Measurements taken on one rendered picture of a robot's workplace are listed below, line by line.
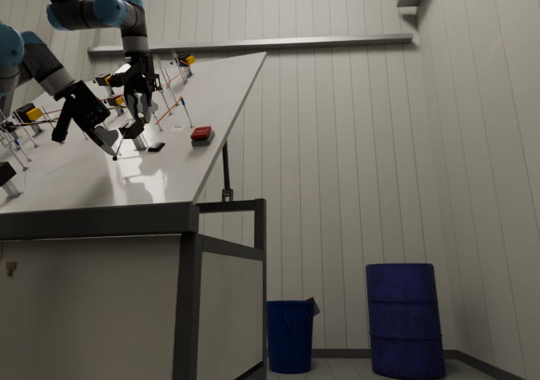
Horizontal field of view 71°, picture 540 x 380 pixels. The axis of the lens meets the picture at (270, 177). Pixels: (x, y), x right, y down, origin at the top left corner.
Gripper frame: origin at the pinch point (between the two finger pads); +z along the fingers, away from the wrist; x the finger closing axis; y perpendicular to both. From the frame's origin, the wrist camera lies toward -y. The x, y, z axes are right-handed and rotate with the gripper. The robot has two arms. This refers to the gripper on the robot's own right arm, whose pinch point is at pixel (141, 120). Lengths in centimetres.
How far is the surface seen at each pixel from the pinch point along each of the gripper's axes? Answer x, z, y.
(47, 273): 9, 37, -33
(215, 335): -33, 54, -22
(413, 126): -71, 37, 337
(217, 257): -31.0, 36.8, -13.4
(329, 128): 13, 33, 310
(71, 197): 7.0, 18.8, -23.5
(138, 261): -17.8, 32.7, -28.2
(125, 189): -8.9, 17.0, -19.7
